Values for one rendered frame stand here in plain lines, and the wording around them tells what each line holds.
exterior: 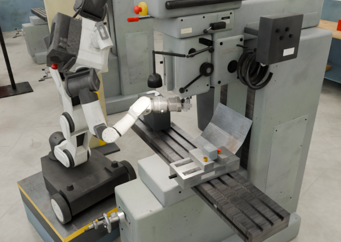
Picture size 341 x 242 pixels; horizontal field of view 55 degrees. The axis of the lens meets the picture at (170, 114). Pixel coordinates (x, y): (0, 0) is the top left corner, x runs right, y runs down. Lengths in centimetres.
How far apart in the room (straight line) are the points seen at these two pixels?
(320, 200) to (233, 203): 170
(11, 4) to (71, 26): 878
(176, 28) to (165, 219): 106
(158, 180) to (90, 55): 77
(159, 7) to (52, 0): 185
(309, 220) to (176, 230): 132
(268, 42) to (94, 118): 90
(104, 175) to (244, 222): 117
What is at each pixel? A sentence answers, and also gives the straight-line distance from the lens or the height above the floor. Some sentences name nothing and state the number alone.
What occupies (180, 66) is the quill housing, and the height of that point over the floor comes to 149.
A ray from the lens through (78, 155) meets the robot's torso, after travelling 236.
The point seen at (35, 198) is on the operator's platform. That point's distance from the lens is 263.
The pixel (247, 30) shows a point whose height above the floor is 162.
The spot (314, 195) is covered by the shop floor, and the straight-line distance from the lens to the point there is 327.
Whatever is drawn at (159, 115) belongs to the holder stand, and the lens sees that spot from 210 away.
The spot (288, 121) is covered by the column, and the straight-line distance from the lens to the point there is 209.
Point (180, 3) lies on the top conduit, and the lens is 143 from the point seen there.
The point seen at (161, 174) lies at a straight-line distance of 190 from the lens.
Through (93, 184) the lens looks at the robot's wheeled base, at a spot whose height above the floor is 59.
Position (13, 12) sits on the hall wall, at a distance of 1051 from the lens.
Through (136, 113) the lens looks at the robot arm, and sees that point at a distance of 171.
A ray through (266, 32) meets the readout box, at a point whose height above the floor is 166.
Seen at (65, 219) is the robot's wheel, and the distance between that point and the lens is 226.
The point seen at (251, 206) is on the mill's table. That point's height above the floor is 91.
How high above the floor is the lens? 200
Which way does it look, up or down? 27 degrees down
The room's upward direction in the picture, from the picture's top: 1 degrees counter-clockwise
